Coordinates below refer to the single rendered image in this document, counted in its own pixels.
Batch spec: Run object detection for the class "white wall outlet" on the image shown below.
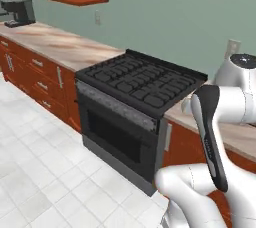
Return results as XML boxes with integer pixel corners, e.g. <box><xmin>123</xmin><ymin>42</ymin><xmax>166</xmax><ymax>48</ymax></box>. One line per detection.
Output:
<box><xmin>94</xmin><ymin>9</ymin><xmax>102</xmax><ymax>26</ymax></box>
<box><xmin>224</xmin><ymin>38</ymin><xmax>242</xmax><ymax>60</ymax></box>

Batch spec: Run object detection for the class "black stove with oven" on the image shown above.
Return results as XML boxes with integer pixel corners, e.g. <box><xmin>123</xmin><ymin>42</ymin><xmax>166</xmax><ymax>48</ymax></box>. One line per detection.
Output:
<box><xmin>74</xmin><ymin>48</ymin><xmax>209</xmax><ymax>197</ymax></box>

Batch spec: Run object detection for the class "white cabinet door handle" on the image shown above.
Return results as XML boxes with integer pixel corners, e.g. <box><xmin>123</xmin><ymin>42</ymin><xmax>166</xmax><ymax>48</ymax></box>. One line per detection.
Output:
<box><xmin>165</xmin><ymin>123</ymin><xmax>174</xmax><ymax>153</ymax></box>

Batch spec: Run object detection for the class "black oven door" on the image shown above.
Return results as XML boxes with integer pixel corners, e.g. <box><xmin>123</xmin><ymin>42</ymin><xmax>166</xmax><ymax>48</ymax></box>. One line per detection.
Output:
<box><xmin>76</xmin><ymin>80</ymin><xmax>168</xmax><ymax>197</ymax></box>

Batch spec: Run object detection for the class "black coffee machine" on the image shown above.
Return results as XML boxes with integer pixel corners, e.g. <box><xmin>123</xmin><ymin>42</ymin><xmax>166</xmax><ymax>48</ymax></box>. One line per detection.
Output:
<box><xmin>0</xmin><ymin>0</ymin><xmax>37</xmax><ymax>29</ymax></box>

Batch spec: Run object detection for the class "red-brown base cabinet run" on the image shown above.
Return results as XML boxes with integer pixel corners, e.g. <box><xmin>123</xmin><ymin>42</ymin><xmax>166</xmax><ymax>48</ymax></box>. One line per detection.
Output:
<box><xmin>0</xmin><ymin>35</ymin><xmax>83</xmax><ymax>134</ymax></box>

